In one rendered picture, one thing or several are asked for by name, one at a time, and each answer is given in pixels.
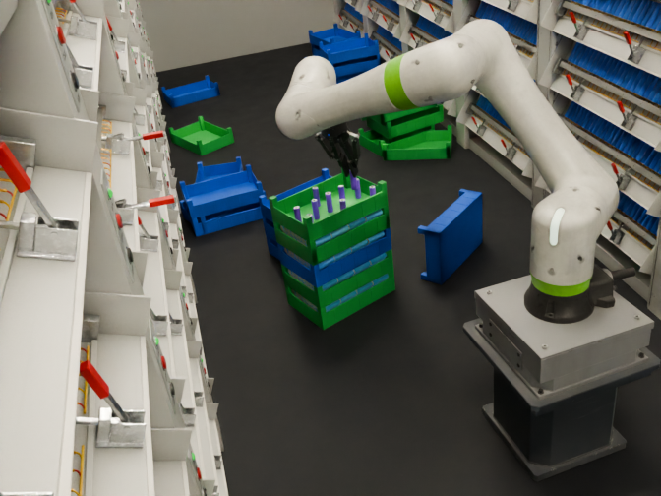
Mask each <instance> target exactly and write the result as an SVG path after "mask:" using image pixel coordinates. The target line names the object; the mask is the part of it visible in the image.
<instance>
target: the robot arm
mask: <svg viewBox="0 0 661 496"><path fill-rule="evenodd" d="M473 86H475V87H476V88H477V89H478V90H479V91H480V92H481V93H482V94H483V95H484V96H485V97H486V98H487V99H488V101H489V102H490V103H491V104H492V105H493V107H494V108H495V109H496V110H497V111H498V113H499V114H500V115H501V116H502V118H503V119H504V120H505V122H506V123H507V124H508V126H509V127H510V128H511V130H512V131H513V133H514V134H515V136H516V137H517V138H518V140H519V141H520V143H521V144H522V146H523V147H524V149H525V150H526V152H527V153H528V155H529V156H530V158H531V159H532V161H533V162H534V164H535V166H536V167H537V169H538V170H539V172H540V174H541V175H542V177H543V179H544V181H545V182H546V184H547V186H548V188H549V189H550V191H551V193H552V194H551V195H549V196H548V197H546V198H545V199H544V200H542V201H541V202H539V203H538V204H537V205H536V206H535V208H534V210H533V212H532V222H531V241H530V267H529V270H530V274H531V284H530V287H529V288H528V289H527V290H526V291H525V293H524V306H525V308H526V310H527V311H528V312H529V313H530V314H531V315H533V316H534V317H536V318H538V319H540V320H543V321H546V322H550V323H556V324H570V323H576V322H579V321H582V320H584V319H586V318H588V317H589V316H590V315H591V314H592V313H593V311H594V306H597V307H602V308H610V307H614V306H615V298H614V297H613V290H617V287H616V286H615V285H614V286H613V280H618V279H625V278H629V277H634V276H635V269H634V267H628V268H624V269H620V270H615V271H612V272H610V271H609V270H608V269H604V268H603V269H601V268H600V267H599V266H598V265H596V264H594V258H595V248H596V240H597V238H598V237H599V235H600V233H601V232H602V230H603V229H604V227H605V226H606V224H607V223H608V221H609V219H610V218H611V216H612V215H613V213H614V212H615V210H616V208H617V206H618V204H619V198H620V195H619V189H618V186H617V184H616V182H615V181H614V179H613V178H612V177H611V176H610V175H609V174H608V173H607V172H606V171H605V170H604V169H603V168H602V167H601V166H600V165H599V164H598V163H597V162H596V160H595V159H594V158H593V157H592V156H591V155H590V154H589V153H588V152H587V150H586V149H585V148H584V147H583V146H582V145H581V144H580V142H579V141H578V140H577V139H576V138H575V136H574V135H573V134H572V133H571V131H570V130H569V129H568V127H567V126H566V125H565V124H564V122H563V121H562V120H561V118H560V117H559V116H558V114H557V113H556V112H555V110H554V109H553V108H552V106H551V105H550V103H549V102H548V101H547V99H546V98H545V96H544V95H543V94H542V93H541V91H540V90H539V88H538V87H537V85H536V84H535V82H534V80H533V79H532V77H531V76H530V74H529V72H528V71H527V69H526V67H525V66H524V64H523V62H522V60H521V59H520V57H519V55H518V53H517V52H516V50H515V48H514V46H513V44H512V42H511V40H510V38H509V36H508V34H507V32H506V30H505V29H504V28H503V27H502V26H501V25H499V24H498V23H496V22H494V21H491V20H486V19H481V20H475V21H472V22H470V23H468V24H467V25H465V26H464V27H463V28H462V29H460V30H459V31H458V32H456V33H455V34H453V35H451V36H449V37H446V38H443V39H441V40H438V41H435V42H432V43H430V44H427V45H424V46H422V47H419V48H417V49H414V50H412V51H409V52H407V53H405V54H402V55H400V56H398V57H395V58H393V59H392V60H390V61H388V62H386V63H384V64H381V65H379V66H377V67H375V68H373V69H371V70H369V71H367V72H365V73H363V74H361V75H359V76H356V77H354V78H352V79H349V80H347V81H344V82H342V83H339V84H337V83H336V74H335V70H334V67H333V66H332V64H331V63H330V62H329V61H328V60H327V59H325V58H323V57H320V56H310V57H306V58H304V59H303V60H301V61H300V62H299V63H298V64H297V66H296V67H295V70H294V73H293V76H292V79H291V82H290V85H289V87H288V90H287V92H286V94H285V95H284V97H283V99H282V101H281V102H280V104H279V105H278V107H277V110H276V114H275V121H276V125H277V127H278V129H279V130H280V131H281V133H282V134H284V135H285V136H286V137H288V138H291V139H296V140H300V139H305V138H307V137H309V136H311V135H313V134H316V133H317V134H316V137H315V139H316V140H317V141H319V142H320V143H321V145H322V147H323V148H324V150H325V151H326V153H327V154H328V156H329V158H330V159H336V160H337V162H338V164H339V166H340V167H342V169H343V172H344V175H345V177H348V175H349V169H350V171H351V173H352V175H353V177H354V178H356V176H357V173H358V170H359V169H358V167H357V165H358V162H357V161H358V160H359V157H360V155H361V152H360V145H359V136H360V133H358V132H357V133H356V134H354V133H351V131H350V129H348V127H347V123H346V122H347V121H351V120H355V119H359V118H363V117H368V116H373V115H379V114H385V113H392V112H399V111H403V110H409V109H414V108H419V107H424V106H428V105H433V104H437V103H441V102H445V101H449V100H453V99H456V98H459V97H461V96H463V95H464V94H466V93H467V92H468V91H469V90H470V89H471V88H472V87H473ZM348 137H350V138H351V142H352V147H351V145H350V143H349V141H348ZM340 147H343V149H344V151H345V153H346V155H347V157H348V161H347V158H346V155H343V152H342V151H341V148H340ZM352 148H353V149H352Z"/></svg>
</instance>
